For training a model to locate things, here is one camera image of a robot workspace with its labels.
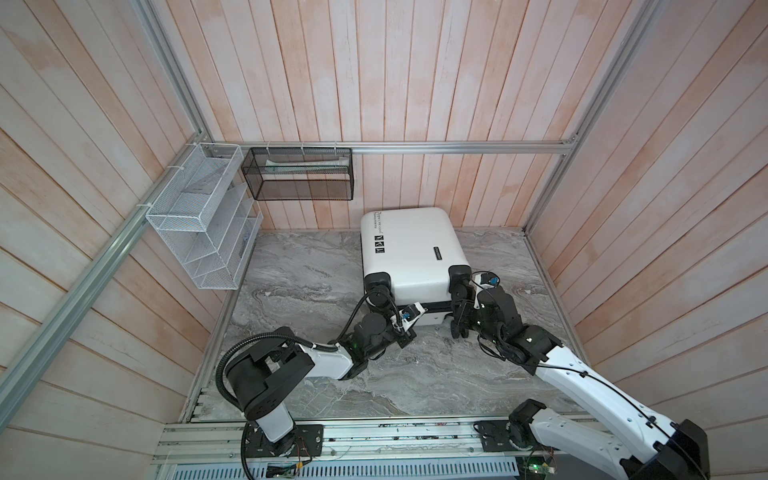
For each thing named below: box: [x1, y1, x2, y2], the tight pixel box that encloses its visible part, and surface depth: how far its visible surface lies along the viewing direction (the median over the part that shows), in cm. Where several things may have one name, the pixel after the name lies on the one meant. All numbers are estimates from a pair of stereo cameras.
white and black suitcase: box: [360, 207, 472, 339], surface depth 86 cm
